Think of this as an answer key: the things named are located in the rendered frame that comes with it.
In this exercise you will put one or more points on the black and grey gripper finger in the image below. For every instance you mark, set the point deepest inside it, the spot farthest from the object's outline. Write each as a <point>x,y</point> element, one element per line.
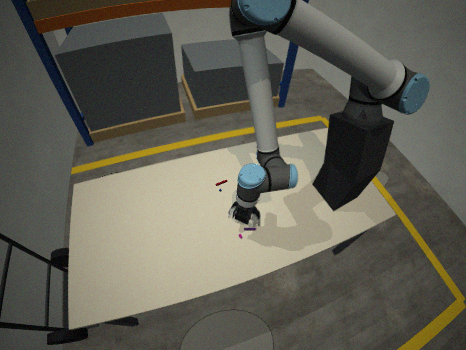
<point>255,217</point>
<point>232,208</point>

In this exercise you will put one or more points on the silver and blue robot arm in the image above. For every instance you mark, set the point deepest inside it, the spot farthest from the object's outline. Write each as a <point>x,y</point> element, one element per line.
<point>389,80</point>

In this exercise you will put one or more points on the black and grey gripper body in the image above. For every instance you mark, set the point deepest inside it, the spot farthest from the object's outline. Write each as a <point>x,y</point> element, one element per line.
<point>240,217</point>

